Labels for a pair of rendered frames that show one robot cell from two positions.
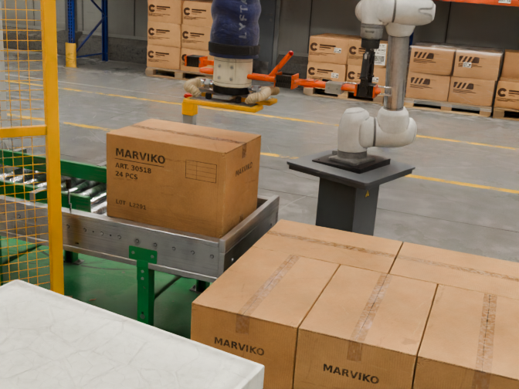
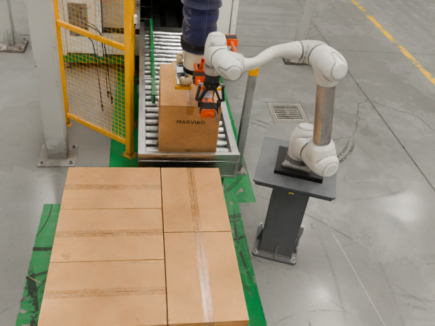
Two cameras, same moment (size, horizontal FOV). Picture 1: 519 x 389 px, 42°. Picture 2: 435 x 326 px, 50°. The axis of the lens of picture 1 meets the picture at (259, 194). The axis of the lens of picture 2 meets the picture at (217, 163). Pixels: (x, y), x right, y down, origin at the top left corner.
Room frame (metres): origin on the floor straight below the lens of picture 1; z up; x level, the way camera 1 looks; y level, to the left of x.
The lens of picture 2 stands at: (1.80, -2.29, 2.54)
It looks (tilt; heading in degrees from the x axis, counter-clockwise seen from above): 37 degrees down; 59
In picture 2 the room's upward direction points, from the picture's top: 8 degrees clockwise
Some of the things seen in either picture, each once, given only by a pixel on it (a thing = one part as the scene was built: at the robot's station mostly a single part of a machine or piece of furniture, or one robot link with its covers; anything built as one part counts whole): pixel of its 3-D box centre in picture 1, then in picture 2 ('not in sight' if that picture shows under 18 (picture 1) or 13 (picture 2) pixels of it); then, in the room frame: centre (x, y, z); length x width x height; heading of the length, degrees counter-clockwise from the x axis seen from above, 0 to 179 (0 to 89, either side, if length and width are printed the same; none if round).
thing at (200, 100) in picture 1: (222, 100); (180, 73); (2.93, 0.18, 1.14); 0.34 x 0.10 x 0.05; 71
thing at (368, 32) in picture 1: (371, 31); (213, 68); (2.83, -0.41, 1.48); 0.09 x 0.09 x 0.06
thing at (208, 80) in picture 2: (369, 49); (211, 81); (2.83, -0.41, 1.41); 0.08 x 0.07 x 0.09; 161
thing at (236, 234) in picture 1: (252, 221); (189, 156); (2.97, 0.03, 0.58); 0.70 x 0.03 x 0.06; 161
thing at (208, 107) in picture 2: (366, 89); (206, 109); (2.82, -0.41, 1.24); 0.08 x 0.07 x 0.05; 71
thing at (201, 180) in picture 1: (184, 174); (186, 108); (3.08, 0.36, 0.75); 0.60 x 0.40 x 0.40; 69
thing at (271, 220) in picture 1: (250, 242); (188, 168); (2.97, 0.03, 0.48); 0.70 x 0.03 x 0.15; 161
